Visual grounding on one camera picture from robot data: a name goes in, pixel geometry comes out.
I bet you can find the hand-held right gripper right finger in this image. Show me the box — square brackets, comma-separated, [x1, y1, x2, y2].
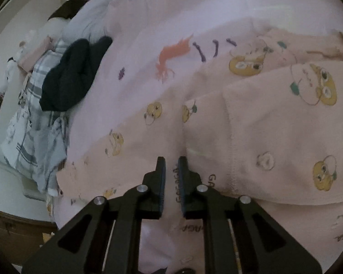
[177, 156, 323, 274]

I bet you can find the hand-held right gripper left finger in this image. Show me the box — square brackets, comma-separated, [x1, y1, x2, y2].
[21, 156, 167, 274]

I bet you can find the pink bear print baby garment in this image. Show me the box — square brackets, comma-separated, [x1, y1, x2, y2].
[56, 28, 343, 214]

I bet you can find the pile of pale green clothes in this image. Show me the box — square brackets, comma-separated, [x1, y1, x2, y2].
[0, 38, 72, 195]

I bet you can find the pink animal print bed sheet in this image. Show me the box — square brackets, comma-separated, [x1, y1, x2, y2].
[53, 0, 343, 274]

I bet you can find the dark navy cloth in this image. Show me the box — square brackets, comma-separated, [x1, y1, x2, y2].
[39, 36, 114, 112]

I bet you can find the brown cardboard box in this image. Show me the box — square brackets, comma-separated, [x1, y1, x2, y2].
[0, 208, 58, 264]

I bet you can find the white plush toy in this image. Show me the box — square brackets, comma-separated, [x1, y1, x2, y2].
[16, 16, 66, 70]

